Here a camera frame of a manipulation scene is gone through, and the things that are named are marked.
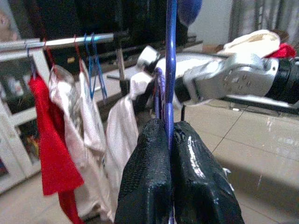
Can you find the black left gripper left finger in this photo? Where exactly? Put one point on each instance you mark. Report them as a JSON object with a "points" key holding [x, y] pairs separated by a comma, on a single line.
{"points": [[147, 177]]}

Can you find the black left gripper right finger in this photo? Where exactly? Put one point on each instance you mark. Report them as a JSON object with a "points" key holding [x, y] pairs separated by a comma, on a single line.
{"points": [[201, 186]]}

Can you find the blue plastic clothes hanger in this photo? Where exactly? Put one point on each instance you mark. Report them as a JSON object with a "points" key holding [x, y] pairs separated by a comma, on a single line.
{"points": [[89, 77], [32, 67], [100, 77], [170, 70]]}

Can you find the red plastic clothes hanger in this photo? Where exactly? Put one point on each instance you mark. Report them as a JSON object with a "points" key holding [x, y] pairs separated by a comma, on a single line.
{"points": [[77, 50], [49, 56]]}

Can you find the white hung garment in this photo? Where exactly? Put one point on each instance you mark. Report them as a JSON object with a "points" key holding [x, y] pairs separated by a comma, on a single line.
{"points": [[93, 130], [67, 121], [121, 130]]}

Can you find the red hung garment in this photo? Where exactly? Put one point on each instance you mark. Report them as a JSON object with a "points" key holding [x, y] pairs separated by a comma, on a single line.
{"points": [[53, 140]]}

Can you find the white glass-door cabinet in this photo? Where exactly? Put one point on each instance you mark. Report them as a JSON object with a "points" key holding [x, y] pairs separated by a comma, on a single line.
{"points": [[22, 116]]}

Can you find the white jeans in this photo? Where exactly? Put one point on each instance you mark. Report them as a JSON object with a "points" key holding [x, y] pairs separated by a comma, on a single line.
{"points": [[252, 39]]}

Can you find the red t-shirt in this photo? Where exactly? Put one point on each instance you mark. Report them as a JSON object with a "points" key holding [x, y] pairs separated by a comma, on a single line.
{"points": [[285, 51]]}

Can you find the metal clothes rack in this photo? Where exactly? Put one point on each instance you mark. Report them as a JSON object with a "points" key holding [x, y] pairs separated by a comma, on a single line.
{"points": [[63, 41]]}

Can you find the black television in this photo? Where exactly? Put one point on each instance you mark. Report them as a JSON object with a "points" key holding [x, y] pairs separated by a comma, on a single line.
{"points": [[93, 16]]}

